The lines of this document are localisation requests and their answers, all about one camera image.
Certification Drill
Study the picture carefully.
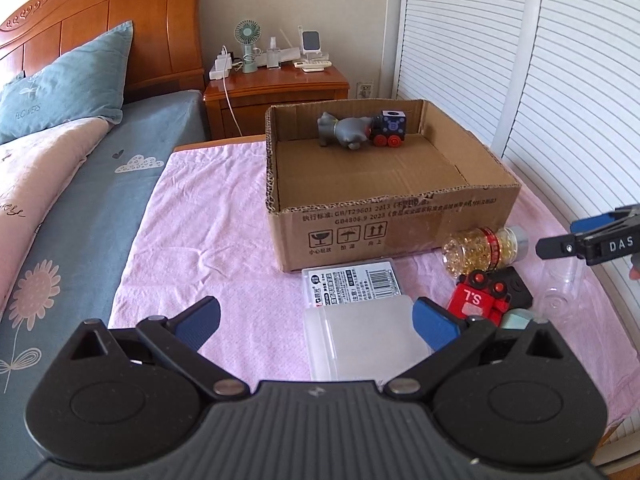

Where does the white desk organiser tray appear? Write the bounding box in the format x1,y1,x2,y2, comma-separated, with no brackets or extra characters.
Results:
250,46,302,69

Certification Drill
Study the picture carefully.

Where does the frosted white plastic box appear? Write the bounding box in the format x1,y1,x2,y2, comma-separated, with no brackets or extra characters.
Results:
303,294,432,382

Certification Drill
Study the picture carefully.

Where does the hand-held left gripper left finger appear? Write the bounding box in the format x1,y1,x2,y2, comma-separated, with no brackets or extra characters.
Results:
67,296,251,401

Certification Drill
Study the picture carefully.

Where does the cardboard box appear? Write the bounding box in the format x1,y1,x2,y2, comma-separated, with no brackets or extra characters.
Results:
264,99,522,275

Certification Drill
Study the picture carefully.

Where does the blue pillow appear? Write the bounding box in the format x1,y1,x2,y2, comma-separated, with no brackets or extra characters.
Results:
0,20,135,146

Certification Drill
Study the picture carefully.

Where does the red toy train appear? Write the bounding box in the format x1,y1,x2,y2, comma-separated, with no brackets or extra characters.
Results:
445,270,512,329

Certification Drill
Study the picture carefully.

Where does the bottle of golden beads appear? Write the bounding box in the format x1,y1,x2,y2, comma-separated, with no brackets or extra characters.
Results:
442,226,530,277

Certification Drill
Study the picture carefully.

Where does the light blue round case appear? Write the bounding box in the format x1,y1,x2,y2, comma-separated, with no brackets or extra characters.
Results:
500,308,546,331

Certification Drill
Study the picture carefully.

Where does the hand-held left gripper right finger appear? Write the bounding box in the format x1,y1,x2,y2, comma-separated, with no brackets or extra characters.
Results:
382,296,568,401

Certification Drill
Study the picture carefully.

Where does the clear plastic jar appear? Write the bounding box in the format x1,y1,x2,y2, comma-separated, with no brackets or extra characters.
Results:
542,256,588,312

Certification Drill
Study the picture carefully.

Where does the white power strip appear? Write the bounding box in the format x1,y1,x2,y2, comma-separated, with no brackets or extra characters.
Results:
209,47,236,81

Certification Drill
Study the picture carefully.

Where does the white stand with screen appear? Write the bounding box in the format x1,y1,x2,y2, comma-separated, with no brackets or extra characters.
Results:
297,24,324,61

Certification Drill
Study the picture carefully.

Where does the wooden nightstand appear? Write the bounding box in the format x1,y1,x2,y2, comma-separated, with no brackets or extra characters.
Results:
202,62,351,141

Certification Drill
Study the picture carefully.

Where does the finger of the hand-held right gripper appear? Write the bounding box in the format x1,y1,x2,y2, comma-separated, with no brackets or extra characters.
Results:
535,233,590,261
570,204,640,234

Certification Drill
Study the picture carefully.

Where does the black case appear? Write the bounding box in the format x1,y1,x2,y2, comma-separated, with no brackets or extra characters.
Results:
492,266,535,311

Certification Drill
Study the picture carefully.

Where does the flat labelled plastic case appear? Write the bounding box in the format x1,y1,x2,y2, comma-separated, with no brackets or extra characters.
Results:
301,259,402,308

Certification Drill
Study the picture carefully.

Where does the blue printed bed sheet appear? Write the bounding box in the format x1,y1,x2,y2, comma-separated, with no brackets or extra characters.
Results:
0,89,211,467

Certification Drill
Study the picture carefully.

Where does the white cable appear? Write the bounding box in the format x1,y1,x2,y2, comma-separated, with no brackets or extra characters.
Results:
222,72,244,139

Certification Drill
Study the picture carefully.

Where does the white louvered closet door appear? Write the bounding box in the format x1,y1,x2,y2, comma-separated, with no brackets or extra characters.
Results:
494,0,640,336
392,0,545,161

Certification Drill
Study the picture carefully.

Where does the pink quilt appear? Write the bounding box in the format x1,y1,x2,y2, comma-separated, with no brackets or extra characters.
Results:
0,117,114,322

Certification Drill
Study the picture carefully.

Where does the wooden headboard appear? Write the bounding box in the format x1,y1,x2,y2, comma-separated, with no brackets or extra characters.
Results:
0,0,206,106

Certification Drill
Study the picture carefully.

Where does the grey animal toy figure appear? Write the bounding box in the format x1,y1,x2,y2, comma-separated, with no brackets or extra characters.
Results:
317,112,375,151

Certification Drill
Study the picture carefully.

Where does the small green desk fan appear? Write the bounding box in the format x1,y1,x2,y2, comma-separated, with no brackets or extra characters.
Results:
235,20,261,75

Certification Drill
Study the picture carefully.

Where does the dark blue toy train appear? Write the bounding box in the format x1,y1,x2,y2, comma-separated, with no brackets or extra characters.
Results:
369,108,407,150

